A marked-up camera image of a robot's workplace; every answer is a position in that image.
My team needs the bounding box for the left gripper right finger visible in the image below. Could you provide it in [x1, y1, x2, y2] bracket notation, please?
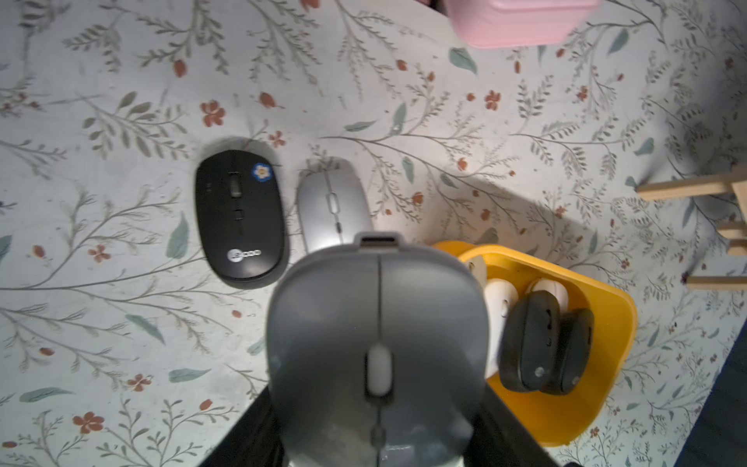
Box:
[466, 384, 558, 467]

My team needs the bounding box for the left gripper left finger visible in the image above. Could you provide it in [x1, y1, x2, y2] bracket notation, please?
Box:
[200, 386, 286, 467]

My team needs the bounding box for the white mouse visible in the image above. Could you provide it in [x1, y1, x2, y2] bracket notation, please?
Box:
[484, 279, 519, 379]
[527, 278, 569, 313]

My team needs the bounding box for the silver mouse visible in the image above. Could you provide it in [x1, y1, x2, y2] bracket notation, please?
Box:
[266, 233, 488, 466]
[297, 161, 375, 253]

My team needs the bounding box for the grey mouse row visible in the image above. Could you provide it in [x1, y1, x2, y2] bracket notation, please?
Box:
[466, 256, 487, 288]

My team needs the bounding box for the black mouse row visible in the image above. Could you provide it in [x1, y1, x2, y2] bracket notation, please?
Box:
[195, 150, 290, 289]

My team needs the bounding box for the yellow plastic storage box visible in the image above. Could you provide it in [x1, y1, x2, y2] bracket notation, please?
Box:
[436, 241, 637, 448]

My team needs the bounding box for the pink box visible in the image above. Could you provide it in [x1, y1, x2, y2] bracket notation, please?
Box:
[445, 0, 602, 50]

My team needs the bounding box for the wooden easel stand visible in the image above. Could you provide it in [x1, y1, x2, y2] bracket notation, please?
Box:
[635, 165, 747, 292]

